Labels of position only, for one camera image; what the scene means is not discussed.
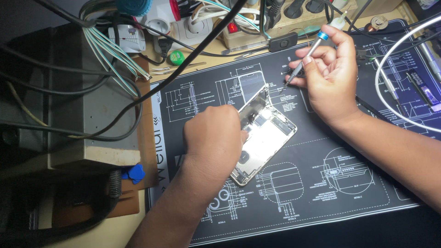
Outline black flexible gooseneck hose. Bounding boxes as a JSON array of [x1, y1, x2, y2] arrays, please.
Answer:
[[0, 168, 123, 243]]

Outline coiled white cables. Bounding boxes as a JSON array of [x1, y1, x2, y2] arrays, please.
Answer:
[[190, 0, 264, 35]]

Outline thick black cable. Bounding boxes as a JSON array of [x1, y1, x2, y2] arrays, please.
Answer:
[[65, 0, 249, 140]]

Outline black inline cable switch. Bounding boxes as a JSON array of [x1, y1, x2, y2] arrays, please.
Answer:
[[268, 32, 299, 52]]

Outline black cables over grey box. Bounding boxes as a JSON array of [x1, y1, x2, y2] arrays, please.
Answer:
[[0, 43, 143, 142]]

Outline blue plastic opening picks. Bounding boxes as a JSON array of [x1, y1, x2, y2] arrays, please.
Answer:
[[121, 163, 146, 185]]

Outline grey metal equipment box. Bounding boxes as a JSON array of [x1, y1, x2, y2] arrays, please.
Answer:
[[0, 23, 142, 170]]

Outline beige power strip red switch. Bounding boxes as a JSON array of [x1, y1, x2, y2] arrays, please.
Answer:
[[221, 0, 359, 49]]

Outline white looped cable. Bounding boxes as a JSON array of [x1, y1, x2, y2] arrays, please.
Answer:
[[374, 14, 441, 134]]

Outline silver green-ringed precision screwdriver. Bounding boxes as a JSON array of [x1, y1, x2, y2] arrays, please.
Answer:
[[369, 56, 402, 105]]

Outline blue round cap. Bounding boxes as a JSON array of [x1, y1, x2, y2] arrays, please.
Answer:
[[115, 0, 153, 17]]

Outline black tool case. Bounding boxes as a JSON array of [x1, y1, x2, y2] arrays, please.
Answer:
[[405, 70, 441, 112]]

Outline white plug-in adapter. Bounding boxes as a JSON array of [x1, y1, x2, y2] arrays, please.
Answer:
[[108, 24, 147, 54]]

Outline white green wire bundle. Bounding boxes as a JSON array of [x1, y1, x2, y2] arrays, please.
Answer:
[[79, 0, 152, 98]]

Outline person's right hand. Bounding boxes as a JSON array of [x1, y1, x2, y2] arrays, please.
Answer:
[[285, 24, 361, 130]]

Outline opened silver smartphone body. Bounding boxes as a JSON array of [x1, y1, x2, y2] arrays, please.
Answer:
[[229, 105, 298, 187]]

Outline smartphone display panel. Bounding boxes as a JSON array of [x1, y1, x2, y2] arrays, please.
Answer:
[[238, 83, 271, 129]]

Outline white power strip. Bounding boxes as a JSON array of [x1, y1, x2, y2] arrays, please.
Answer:
[[144, 0, 215, 53]]

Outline black power plugs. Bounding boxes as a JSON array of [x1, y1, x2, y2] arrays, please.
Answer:
[[263, 0, 333, 30]]

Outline black plastic spudger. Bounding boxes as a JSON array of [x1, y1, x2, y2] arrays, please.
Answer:
[[355, 96, 391, 123]]

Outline silver blue-ringed precision screwdriver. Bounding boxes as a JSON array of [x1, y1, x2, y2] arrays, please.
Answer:
[[284, 10, 348, 87]]

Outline person's left hand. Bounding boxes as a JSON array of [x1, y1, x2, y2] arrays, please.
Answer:
[[183, 104, 249, 173]]

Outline thin black switch cable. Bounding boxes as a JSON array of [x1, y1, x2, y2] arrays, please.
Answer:
[[103, 15, 271, 58]]

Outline brown board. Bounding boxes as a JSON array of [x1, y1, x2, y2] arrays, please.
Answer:
[[52, 56, 160, 218]]

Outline silver metal scalpel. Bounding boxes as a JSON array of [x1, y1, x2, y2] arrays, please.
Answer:
[[220, 42, 270, 61]]

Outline black blueprint repair mat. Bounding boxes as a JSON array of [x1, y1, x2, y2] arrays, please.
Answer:
[[145, 19, 441, 247]]

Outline silver metal tweezers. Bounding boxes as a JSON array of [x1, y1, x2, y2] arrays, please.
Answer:
[[150, 62, 207, 75]]

